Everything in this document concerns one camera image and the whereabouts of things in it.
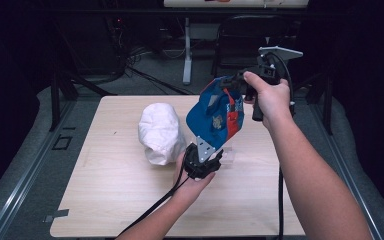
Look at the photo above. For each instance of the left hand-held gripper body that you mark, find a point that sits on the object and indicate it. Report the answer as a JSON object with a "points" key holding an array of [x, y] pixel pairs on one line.
{"points": [[200, 163]]}

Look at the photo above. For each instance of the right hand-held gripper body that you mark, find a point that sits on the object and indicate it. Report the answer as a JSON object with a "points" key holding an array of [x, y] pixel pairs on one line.
{"points": [[270, 66]]}

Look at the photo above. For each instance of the clear plastic tray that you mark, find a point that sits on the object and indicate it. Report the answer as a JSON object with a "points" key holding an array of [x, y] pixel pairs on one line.
{"points": [[229, 156]]}

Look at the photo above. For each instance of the blue baseball cap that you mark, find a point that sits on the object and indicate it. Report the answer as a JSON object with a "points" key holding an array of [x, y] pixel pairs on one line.
{"points": [[215, 116]]}

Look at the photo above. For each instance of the white baseball cap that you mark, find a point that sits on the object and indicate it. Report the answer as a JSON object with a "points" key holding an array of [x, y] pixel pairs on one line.
{"points": [[161, 133]]}

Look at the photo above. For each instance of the person's left hand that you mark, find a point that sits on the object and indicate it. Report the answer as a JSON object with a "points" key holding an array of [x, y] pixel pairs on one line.
{"points": [[193, 185]]}

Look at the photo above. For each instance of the person's right hand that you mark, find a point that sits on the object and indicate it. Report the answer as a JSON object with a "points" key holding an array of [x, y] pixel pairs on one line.
{"points": [[271, 100]]}

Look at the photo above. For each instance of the black folding chair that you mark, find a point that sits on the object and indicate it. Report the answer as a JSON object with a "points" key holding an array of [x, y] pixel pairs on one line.
{"points": [[240, 36]]}

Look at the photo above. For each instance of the white desk leg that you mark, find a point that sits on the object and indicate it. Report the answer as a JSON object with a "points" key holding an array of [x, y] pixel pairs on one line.
{"points": [[187, 50]]}

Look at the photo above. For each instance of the grey tape strip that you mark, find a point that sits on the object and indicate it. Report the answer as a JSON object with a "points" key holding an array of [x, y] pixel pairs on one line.
{"points": [[56, 215]]}

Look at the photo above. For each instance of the black metal frame post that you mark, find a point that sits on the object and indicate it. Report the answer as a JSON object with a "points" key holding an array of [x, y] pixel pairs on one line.
{"points": [[54, 106]]}

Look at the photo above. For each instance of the grey metal floor rail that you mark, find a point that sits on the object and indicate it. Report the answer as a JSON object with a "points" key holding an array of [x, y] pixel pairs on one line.
{"points": [[356, 200], [23, 186]]}

